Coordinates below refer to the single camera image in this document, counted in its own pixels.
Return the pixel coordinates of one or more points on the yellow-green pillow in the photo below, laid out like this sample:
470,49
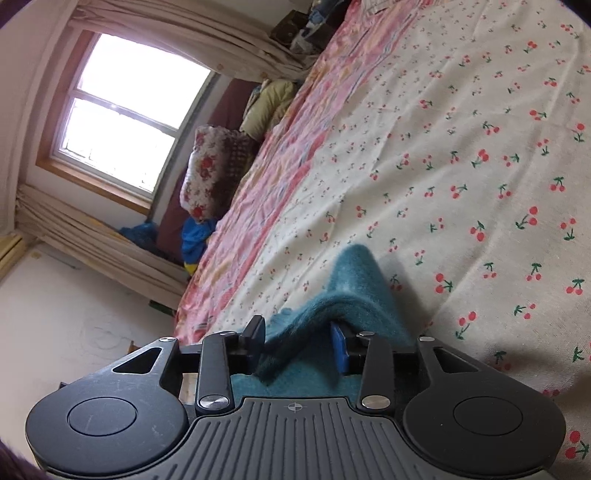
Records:
270,104

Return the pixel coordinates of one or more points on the cluttered nightstand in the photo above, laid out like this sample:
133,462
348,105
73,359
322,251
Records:
318,23

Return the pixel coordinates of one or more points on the floral pillow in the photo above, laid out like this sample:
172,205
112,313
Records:
207,170

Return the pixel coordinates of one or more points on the dark patterned box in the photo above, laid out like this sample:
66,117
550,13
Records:
288,23

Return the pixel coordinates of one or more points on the blue plastic bag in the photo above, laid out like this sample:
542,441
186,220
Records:
138,235

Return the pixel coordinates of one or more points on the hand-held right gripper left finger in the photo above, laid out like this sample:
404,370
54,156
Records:
254,334

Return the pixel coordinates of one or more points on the window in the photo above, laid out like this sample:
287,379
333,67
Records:
124,106

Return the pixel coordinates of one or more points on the pink patterned bed sheet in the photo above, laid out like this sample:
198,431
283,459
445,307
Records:
286,152

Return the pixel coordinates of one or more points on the teal knit sweater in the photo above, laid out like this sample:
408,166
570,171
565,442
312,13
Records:
351,290

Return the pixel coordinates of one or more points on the cherry print bed sheet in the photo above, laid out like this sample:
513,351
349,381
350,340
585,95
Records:
438,161

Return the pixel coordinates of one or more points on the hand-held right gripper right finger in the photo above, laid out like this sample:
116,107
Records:
340,348

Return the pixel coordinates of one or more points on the maroon sofa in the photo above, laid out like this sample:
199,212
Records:
231,106

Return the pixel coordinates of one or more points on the beige curtain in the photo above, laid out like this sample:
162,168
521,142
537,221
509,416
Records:
106,249
207,37

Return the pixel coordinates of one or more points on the blue crumpled cloth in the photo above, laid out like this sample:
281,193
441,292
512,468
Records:
196,244

